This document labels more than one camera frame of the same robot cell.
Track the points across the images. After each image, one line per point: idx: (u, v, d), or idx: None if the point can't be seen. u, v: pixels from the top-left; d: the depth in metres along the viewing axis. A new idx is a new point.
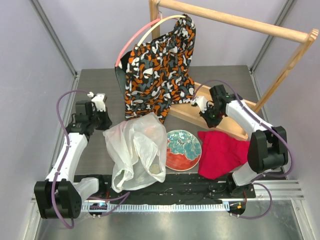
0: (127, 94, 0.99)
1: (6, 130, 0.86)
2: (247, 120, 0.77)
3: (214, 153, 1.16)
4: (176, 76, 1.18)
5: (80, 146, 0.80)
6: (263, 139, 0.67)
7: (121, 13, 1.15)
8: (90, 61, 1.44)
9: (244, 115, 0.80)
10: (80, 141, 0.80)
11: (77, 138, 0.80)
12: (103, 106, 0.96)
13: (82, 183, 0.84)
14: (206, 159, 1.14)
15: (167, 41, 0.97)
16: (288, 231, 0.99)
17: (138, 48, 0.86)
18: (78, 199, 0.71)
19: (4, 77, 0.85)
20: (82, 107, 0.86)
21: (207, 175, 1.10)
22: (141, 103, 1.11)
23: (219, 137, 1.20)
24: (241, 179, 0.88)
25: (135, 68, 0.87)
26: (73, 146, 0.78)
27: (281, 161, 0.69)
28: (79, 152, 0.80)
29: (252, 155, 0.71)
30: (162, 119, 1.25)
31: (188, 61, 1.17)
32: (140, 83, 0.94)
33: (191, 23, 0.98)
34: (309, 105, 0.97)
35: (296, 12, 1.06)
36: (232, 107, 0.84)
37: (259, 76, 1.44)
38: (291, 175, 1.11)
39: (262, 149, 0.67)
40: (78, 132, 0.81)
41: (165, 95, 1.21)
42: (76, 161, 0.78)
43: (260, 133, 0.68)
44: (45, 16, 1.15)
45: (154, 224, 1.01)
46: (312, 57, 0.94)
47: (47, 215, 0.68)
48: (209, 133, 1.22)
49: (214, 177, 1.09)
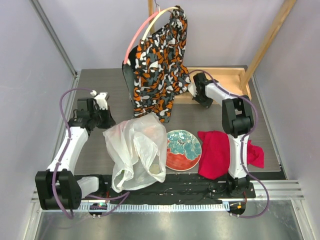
0: (136, 91, 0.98)
1: (6, 130, 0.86)
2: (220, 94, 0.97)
3: (214, 153, 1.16)
4: (174, 67, 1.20)
5: (81, 140, 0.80)
6: (230, 103, 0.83)
7: (121, 13, 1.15)
8: (90, 60, 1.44)
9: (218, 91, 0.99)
10: (81, 134, 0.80)
11: (78, 132, 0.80)
12: (105, 104, 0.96)
13: (82, 180, 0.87)
14: (206, 159, 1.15)
15: (166, 34, 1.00)
16: (288, 231, 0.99)
17: (144, 43, 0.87)
18: (78, 190, 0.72)
19: (4, 77, 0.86)
20: (83, 102, 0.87)
21: (207, 175, 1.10)
22: (147, 99, 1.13)
23: (219, 137, 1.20)
24: (234, 167, 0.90)
25: (143, 63, 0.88)
26: (74, 138, 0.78)
27: (249, 123, 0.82)
28: (80, 146, 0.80)
29: (225, 121, 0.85)
30: (169, 111, 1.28)
31: (183, 52, 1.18)
32: (147, 77, 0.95)
33: (183, 14, 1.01)
34: (309, 106, 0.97)
35: (295, 12, 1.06)
36: (210, 87, 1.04)
37: (259, 76, 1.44)
38: (291, 175, 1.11)
39: (230, 111, 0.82)
40: (79, 127, 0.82)
41: (168, 88, 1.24)
42: (77, 153, 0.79)
43: (227, 100, 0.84)
44: (45, 16, 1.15)
45: (154, 224, 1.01)
46: (311, 57, 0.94)
47: (47, 205, 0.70)
48: (209, 133, 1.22)
49: (214, 176, 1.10)
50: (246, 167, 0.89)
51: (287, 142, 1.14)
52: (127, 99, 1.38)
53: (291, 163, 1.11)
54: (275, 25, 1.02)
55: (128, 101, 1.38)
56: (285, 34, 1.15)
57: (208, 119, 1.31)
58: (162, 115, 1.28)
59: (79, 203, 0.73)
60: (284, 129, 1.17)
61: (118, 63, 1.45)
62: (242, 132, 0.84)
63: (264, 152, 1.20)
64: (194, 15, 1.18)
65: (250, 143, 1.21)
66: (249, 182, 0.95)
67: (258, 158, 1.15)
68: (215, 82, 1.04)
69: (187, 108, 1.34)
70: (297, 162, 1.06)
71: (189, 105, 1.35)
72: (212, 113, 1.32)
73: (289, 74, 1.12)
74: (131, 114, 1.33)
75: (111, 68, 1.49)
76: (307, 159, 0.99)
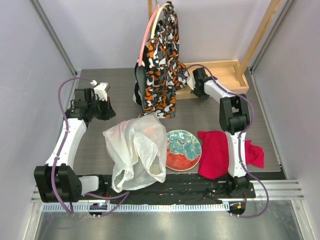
0: (149, 90, 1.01)
1: (6, 130, 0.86)
2: (218, 91, 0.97)
3: (214, 153, 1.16)
4: (173, 62, 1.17)
5: (79, 132, 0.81)
6: (227, 102, 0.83)
7: (121, 13, 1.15)
8: (90, 61, 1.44)
9: (217, 89, 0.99)
10: (79, 126, 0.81)
11: (75, 124, 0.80)
12: (105, 95, 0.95)
13: (82, 177, 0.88)
14: (206, 159, 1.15)
15: (165, 30, 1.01)
16: (288, 231, 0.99)
17: (154, 41, 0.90)
18: (78, 183, 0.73)
19: (5, 77, 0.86)
20: (81, 93, 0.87)
21: (207, 175, 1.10)
22: (155, 98, 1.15)
23: (220, 138, 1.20)
24: (232, 165, 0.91)
25: (156, 61, 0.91)
26: (72, 131, 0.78)
27: (245, 121, 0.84)
28: (78, 137, 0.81)
29: (222, 119, 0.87)
30: (173, 106, 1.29)
31: (177, 46, 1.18)
32: (159, 75, 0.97)
33: (173, 9, 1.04)
34: (309, 106, 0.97)
35: (295, 12, 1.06)
36: (209, 84, 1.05)
37: (259, 76, 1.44)
38: (291, 175, 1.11)
39: (227, 109, 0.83)
40: (77, 118, 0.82)
41: (169, 84, 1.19)
42: (75, 146, 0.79)
43: (225, 98, 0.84)
44: (45, 16, 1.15)
45: (154, 224, 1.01)
46: (311, 56, 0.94)
47: (48, 198, 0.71)
48: (209, 133, 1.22)
49: (215, 176, 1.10)
50: (244, 164, 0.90)
51: (287, 142, 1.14)
52: (127, 99, 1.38)
53: (291, 164, 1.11)
54: (269, 14, 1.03)
55: (128, 101, 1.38)
56: (285, 34, 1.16)
57: (207, 119, 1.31)
58: (167, 111, 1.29)
59: (79, 196, 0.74)
60: (284, 129, 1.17)
61: (118, 63, 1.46)
62: (239, 129, 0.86)
63: (264, 152, 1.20)
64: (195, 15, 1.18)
65: (250, 143, 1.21)
66: (248, 182, 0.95)
67: (258, 158, 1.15)
68: (214, 80, 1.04)
69: (187, 107, 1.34)
70: (297, 162, 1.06)
71: (189, 105, 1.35)
72: (211, 113, 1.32)
73: (289, 74, 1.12)
74: (131, 114, 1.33)
75: (111, 68, 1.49)
76: (307, 159, 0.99)
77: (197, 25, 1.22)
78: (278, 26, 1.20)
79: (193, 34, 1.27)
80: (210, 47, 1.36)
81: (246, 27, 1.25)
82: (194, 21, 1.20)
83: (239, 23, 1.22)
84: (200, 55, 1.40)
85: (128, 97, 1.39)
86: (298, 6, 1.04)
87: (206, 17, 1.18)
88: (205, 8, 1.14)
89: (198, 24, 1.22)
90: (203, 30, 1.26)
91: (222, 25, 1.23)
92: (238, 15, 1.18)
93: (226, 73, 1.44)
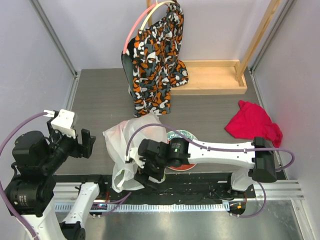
0: (136, 81, 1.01)
1: (6, 130, 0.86)
2: (230, 156, 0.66)
3: (246, 121, 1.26)
4: (170, 61, 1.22)
5: (50, 217, 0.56)
6: (263, 160, 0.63)
7: (121, 12, 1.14)
8: (90, 60, 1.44)
9: (219, 154, 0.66)
10: (46, 219, 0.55)
11: (40, 223, 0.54)
12: (72, 131, 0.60)
13: (78, 203, 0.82)
14: (238, 123, 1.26)
15: (163, 27, 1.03)
16: (288, 231, 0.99)
17: (142, 32, 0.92)
18: (78, 231, 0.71)
19: (4, 77, 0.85)
20: (24, 158, 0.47)
21: (231, 132, 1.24)
22: (145, 92, 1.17)
23: (257, 110, 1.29)
24: (243, 185, 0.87)
25: (141, 52, 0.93)
26: (41, 231, 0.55)
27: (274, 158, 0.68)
28: (51, 215, 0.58)
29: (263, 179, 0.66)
30: (168, 103, 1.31)
31: (179, 47, 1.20)
32: (145, 67, 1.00)
33: (180, 9, 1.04)
34: (309, 105, 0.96)
35: (295, 11, 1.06)
36: (198, 156, 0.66)
37: (259, 76, 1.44)
38: (291, 175, 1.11)
39: (271, 168, 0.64)
40: (35, 214, 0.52)
41: (164, 80, 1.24)
42: (54, 227, 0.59)
43: (259, 161, 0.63)
44: (45, 17, 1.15)
45: (154, 224, 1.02)
46: (312, 56, 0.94)
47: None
48: (248, 103, 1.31)
49: (237, 136, 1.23)
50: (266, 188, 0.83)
51: (287, 142, 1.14)
52: (127, 99, 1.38)
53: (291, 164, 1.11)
54: (268, 14, 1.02)
55: (128, 101, 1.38)
56: (284, 34, 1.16)
57: (208, 118, 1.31)
58: (163, 107, 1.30)
59: (85, 233, 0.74)
60: (285, 129, 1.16)
61: (119, 63, 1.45)
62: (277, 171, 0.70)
63: None
64: (194, 15, 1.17)
65: (271, 121, 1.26)
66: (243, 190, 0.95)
67: (278, 137, 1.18)
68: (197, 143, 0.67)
69: (187, 107, 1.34)
70: (297, 162, 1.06)
71: (188, 105, 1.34)
72: (211, 113, 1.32)
73: (288, 74, 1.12)
74: (131, 114, 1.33)
75: (111, 68, 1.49)
76: (307, 159, 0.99)
77: (196, 25, 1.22)
78: (278, 26, 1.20)
79: (193, 33, 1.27)
80: (210, 47, 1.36)
81: (246, 27, 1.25)
82: (194, 20, 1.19)
83: (239, 23, 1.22)
84: (200, 55, 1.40)
85: (128, 97, 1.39)
86: (298, 6, 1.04)
87: (206, 17, 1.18)
88: (205, 8, 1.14)
89: (198, 23, 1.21)
90: (202, 30, 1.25)
91: (221, 25, 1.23)
92: (238, 15, 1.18)
93: (227, 72, 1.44)
